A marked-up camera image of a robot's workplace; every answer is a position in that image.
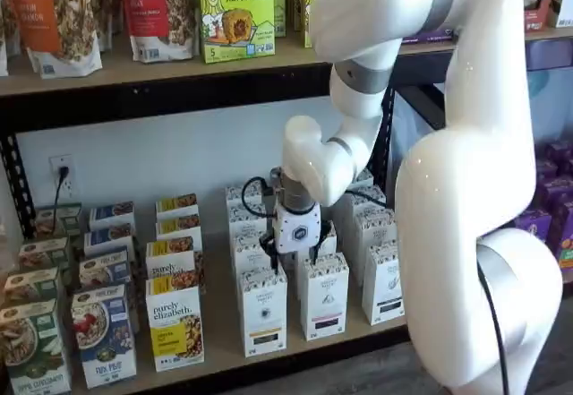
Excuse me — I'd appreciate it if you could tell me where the purple snack box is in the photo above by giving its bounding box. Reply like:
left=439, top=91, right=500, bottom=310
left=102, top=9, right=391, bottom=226
left=514, top=209, right=553, bottom=246
left=543, top=140, right=573, bottom=167
left=535, top=175, right=573, bottom=208
left=548, top=197, right=573, bottom=257

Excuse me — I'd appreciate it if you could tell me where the purple box orange label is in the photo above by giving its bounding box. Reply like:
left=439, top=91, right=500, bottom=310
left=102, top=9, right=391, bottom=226
left=558, top=233, right=573, bottom=275

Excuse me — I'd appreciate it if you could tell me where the white wall outlet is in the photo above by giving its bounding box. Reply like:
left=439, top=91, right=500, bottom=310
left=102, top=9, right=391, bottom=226
left=47, top=154, right=75, bottom=198

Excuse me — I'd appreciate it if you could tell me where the white tea box black strip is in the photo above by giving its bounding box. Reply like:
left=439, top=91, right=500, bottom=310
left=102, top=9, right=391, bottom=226
left=361, top=242, right=406, bottom=327

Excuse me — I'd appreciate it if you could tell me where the red label granola bag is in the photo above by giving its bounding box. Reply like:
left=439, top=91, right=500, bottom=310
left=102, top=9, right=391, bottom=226
left=118, top=0, right=198, bottom=63

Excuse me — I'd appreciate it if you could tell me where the green Bobo's apple pie box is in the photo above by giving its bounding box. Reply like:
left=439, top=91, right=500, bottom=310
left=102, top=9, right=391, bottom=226
left=198, top=0, right=277, bottom=64

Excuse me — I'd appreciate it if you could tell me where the white granola bag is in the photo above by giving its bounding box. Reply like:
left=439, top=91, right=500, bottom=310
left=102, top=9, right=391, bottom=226
left=91, top=0, right=119, bottom=51

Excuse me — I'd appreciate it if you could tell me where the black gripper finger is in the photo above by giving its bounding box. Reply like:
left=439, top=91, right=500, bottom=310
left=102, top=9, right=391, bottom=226
left=312, top=219, right=337, bottom=266
left=261, top=230, right=280, bottom=276

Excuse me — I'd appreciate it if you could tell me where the green oatmeal box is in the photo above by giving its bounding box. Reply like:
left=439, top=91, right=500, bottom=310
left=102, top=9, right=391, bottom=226
left=34, top=202, right=85, bottom=239
left=0, top=298, right=73, bottom=395
left=2, top=267, right=62, bottom=307
left=17, top=236, right=72, bottom=275

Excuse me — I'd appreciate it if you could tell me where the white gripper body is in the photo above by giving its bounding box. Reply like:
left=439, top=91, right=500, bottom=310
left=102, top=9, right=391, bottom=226
left=273, top=201, right=323, bottom=253

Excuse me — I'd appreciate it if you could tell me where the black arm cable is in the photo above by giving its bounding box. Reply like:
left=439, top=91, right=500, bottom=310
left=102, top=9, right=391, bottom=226
left=343, top=188, right=512, bottom=395

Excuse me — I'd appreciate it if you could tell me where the wooden shelf board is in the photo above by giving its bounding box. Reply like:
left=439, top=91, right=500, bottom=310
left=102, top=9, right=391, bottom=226
left=0, top=39, right=456, bottom=99
left=523, top=25, right=573, bottom=45
left=0, top=179, right=414, bottom=395

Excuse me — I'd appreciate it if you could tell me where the orange label granola bag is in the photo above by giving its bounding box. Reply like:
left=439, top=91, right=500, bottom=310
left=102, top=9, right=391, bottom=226
left=4, top=0, right=104, bottom=79

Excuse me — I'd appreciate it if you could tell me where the blue oatmeal box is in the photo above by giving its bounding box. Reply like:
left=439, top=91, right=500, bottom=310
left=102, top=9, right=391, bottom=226
left=79, top=245, right=132, bottom=288
left=88, top=201, right=136, bottom=233
left=83, top=228, right=136, bottom=257
left=71, top=283, right=138, bottom=390

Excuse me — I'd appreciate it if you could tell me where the white and yellow granola box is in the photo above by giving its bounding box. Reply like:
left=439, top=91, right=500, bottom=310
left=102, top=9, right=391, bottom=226
left=155, top=193, right=200, bottom=218
left=145, top=273, right=206, bottom=373
left=145, top=236, right=206, bottom=279
left=155, top=216, right=203, bottom=242

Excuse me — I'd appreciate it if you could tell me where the white tea box pink strip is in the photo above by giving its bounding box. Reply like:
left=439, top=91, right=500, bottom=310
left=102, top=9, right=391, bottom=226
left=298, top=251, right=350, bottom=341

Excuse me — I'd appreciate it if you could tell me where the white tea box yellow strip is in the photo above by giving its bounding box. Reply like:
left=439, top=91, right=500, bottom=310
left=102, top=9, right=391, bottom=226
left=238, top=269, right=288, bottom=358

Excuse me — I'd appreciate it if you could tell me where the black plug and cord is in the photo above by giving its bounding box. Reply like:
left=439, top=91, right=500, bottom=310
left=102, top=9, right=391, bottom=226
left=52, top=165, right=72, bottom=230

